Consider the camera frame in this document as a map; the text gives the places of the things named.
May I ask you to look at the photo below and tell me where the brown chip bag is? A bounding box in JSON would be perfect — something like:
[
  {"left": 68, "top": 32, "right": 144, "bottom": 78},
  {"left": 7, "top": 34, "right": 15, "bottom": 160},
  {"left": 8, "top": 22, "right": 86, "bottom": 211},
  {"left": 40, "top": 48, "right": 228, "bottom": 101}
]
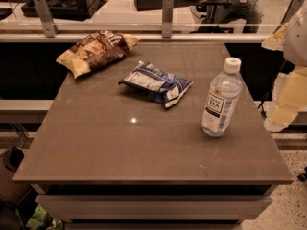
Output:
[{"left": 56, "top": 30, "right": 139, "bottom": 79}]

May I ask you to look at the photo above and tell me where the green bag on floor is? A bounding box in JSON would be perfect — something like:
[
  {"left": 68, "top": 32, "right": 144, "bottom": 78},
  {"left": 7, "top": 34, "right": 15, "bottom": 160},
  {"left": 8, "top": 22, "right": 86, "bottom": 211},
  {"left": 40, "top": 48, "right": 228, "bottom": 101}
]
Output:
[{"left": 26, "top": 205, "right": 65, "bottom": 230}]

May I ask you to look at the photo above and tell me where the black equipment case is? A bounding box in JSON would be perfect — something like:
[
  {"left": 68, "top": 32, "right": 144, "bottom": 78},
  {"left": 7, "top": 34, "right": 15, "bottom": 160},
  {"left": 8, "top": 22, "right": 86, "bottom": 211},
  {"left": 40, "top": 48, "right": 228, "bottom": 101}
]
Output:
[{"left": 21, "top": 0, "right": 108, "bottom": 21}]

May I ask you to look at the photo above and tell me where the brown bin with hole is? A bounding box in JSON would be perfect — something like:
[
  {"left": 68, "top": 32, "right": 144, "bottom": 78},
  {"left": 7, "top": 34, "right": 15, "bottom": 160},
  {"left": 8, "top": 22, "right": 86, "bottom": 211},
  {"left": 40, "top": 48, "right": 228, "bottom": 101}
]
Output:
[{"left": 0, "top": 147, "right": 31, "bottom": 203}]

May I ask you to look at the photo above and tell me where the metal railing post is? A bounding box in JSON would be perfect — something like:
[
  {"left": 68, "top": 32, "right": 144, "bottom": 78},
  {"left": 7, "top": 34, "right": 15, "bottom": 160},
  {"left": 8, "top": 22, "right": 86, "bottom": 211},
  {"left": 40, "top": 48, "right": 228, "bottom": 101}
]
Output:
[
  {"left": 162, "top": 0, "right": 174, "bottom": 38},
  {"left": 33, "top": 0, "right": 58, "bottom": 38},
  {"left": 281, "top": 0, "right": 305, "bottom": 25}
]

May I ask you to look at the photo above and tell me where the clear tea bottle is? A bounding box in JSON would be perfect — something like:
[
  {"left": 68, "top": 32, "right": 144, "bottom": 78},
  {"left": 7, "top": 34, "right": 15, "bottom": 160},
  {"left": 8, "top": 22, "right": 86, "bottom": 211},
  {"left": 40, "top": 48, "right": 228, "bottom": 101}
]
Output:
[{"left": 201, "top": 57, "right": 243, "bottom": 137}]

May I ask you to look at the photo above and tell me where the blue white chip bag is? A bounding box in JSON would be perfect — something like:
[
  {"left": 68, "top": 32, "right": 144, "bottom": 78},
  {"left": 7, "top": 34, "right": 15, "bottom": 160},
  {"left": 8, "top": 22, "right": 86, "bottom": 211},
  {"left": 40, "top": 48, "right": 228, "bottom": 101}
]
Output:
[{"left": 119, "top": 61, "right": 193, "bottom": 108}]

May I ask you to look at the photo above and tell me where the seated person in jeans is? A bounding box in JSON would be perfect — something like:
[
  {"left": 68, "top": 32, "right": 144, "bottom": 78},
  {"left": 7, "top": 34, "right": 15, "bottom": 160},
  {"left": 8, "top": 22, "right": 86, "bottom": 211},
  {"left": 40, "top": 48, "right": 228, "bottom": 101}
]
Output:
[{"left": 196, "top": 0, "right": 263, "bottom": 33}]

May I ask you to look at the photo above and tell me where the black cable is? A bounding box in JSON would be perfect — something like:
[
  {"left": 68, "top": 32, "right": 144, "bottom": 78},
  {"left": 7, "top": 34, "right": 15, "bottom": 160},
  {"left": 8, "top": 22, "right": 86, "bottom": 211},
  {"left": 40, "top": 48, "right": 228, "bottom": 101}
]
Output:
[{"left": 257, "top": 60, "right": 286, "bottom": 119}]

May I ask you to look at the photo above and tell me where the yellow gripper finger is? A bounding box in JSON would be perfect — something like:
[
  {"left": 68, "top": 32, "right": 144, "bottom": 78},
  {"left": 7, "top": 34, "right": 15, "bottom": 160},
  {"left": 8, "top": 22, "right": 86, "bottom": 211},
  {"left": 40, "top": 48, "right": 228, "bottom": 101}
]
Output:
[
  {"left": 264, "top": 66, "right": 307, "bottom": 132},
  {"left": 261, "top": 24, "right": 288, "bottom": 51}
]

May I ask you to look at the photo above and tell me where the left metal railing post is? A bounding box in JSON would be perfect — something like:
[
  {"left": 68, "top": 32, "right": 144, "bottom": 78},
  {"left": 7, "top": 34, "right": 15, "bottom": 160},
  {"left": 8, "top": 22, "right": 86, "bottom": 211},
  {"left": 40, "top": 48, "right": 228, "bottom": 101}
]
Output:
[{"left": 33, "top": 0, "right": 58, "bottom": 38}]

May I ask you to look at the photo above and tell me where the middle metal railing post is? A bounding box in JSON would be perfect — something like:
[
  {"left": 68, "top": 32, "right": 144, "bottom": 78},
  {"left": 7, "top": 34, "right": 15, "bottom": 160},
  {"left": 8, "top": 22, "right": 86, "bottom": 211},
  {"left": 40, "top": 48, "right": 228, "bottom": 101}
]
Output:
[{"left": 162, "top": 0, "right": 174, "bottom": 38}]

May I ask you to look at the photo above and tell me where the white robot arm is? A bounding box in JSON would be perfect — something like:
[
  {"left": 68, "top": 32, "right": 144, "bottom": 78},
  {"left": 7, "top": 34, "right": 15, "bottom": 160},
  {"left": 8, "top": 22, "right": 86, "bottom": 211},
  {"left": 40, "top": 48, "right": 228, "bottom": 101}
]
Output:
[{"left": 262, "top": 6, "right": 307, "bottom": 132}]

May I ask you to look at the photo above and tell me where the right metal railing post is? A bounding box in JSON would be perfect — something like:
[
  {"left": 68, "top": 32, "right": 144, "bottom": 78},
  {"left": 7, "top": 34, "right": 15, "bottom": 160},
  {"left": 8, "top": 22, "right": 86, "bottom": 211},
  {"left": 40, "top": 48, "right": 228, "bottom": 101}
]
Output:
[{"left": 281, "top": 0, "right": 305, "bottom": 25}]

